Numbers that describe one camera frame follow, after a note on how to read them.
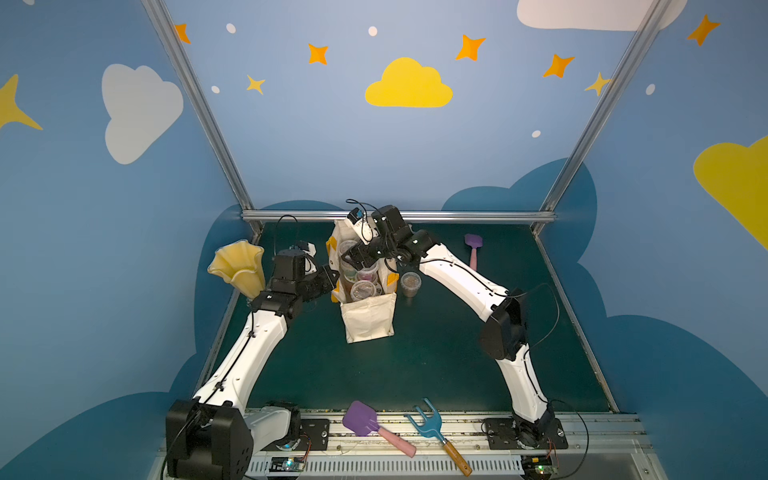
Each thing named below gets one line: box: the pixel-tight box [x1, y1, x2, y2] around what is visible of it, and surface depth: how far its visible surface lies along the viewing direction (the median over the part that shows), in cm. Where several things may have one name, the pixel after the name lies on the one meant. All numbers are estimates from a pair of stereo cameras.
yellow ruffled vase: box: [207, 240, 265, 300], surface depth 87 cm
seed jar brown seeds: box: [400, 272, 422, 298], surface depth 100 cm
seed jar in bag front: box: [350, 280, 377, 301], surface depth 80 cm
